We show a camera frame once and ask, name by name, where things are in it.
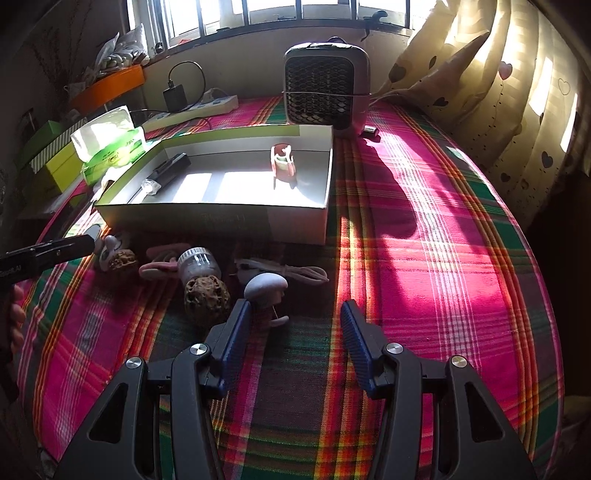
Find green tissue pack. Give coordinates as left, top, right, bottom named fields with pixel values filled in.
left=70, top=105, right=147, bottom=183

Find white mushroom-shaped gadget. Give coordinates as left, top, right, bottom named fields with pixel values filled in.
left=243, top=273, right=291, bottom=329

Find dried twig bunch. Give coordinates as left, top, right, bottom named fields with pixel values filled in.
left=30, top=0, right=79, bottom=93

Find person's left hand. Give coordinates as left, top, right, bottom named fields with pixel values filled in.
left=10, top=284, right=27, bottom=354

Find cream heart-print curtain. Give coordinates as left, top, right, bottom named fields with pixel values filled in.
left=379, top=0, right=591, bottom=232

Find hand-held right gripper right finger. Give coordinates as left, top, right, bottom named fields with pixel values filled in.
left=340, top=299, right=539, bottom=480

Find black charger cable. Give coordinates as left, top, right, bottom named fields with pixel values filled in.
left=167, top=61, right=208, bottom=93

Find pink plaid blanket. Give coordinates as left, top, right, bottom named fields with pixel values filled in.
left=14, top=95, right=566, bottom=480

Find green striped box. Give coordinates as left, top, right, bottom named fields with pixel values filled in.
left=18, top=120, right=88, bottom=162

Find yellow-green box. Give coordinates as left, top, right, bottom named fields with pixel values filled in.
left=30, top=152, right=90, bottom=195

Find pile of plastic bags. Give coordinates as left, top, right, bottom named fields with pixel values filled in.
left=81, top=23, right=151, bottom=77

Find pink ear-hook earphones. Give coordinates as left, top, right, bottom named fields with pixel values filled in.
left=139, top=244, right=190, bottom=282

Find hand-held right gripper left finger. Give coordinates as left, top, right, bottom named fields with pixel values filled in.
left=53, top=299, right=254, bottom=480

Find brown walnut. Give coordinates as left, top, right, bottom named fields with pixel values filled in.
left=108, top=248, right=140, bottom=275
left=184, top=274, right=232, bottom=326

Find pink clip toy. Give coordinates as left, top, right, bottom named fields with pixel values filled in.
left=269, top=143, right=297, bottom=183

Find black rectangular gadget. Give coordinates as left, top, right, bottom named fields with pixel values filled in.
left=152, top=154, right=191, bottom=181

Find grey desktop fan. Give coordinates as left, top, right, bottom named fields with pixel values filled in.
left=283, top=39, right=372, bottom=130

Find white usb cable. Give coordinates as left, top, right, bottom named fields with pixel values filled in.
left=233, top=258, right=329, bottom=284

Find barred window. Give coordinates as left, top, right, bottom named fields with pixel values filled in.
left=127, top=0, right=416, bottom=47

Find small clear jar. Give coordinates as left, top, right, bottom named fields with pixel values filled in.
left=178, top=248, right=222, bottom=284

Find black window handle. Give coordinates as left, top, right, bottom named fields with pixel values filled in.
left=362, top=11, right=389, bottom=40

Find white power strip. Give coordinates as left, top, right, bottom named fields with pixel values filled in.
left=185, top=90, right=240, bottom=114

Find black charger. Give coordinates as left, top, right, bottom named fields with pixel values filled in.
left=163, top=82, right=186, bottom=112

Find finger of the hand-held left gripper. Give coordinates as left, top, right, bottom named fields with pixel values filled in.
left=18, top=233, right=97, bottom=272

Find orange tray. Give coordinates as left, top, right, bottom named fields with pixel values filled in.
left=69, top=64, right=146, bottom=116

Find white cardboard box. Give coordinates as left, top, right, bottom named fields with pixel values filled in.
left=93, top=124, right=334, bottom=245

